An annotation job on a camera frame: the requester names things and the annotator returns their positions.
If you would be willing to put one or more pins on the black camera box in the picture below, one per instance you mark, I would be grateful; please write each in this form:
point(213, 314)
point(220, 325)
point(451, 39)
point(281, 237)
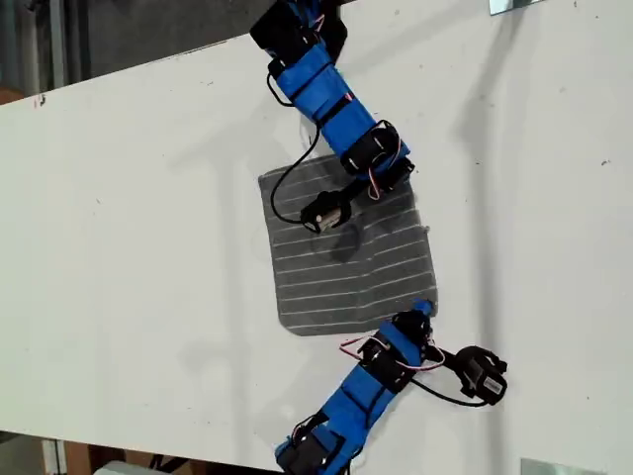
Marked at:
point(326, 213)
point(482, 376)

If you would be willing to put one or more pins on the white table leg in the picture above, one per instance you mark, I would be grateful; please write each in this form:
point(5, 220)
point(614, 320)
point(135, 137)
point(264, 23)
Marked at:
point(53, 457)

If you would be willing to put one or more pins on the grey vertical post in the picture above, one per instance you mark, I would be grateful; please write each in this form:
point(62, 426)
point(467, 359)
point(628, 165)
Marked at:
point(57, 39)

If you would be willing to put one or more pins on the black camera stalk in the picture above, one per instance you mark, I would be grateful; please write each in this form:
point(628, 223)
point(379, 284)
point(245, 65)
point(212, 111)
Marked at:
point(357, 189)
point(445, 357)

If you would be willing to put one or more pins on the grey striped square towel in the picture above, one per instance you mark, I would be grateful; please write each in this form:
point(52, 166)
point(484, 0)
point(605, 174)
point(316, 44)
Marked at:
point(321, 287)

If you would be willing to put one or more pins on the white object under table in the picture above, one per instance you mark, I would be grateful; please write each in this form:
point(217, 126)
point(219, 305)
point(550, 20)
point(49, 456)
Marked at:
point(118, 469)

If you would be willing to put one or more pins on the brown cardboard box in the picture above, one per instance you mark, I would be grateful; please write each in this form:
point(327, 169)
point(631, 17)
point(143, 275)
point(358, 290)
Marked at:
point(76, 457)

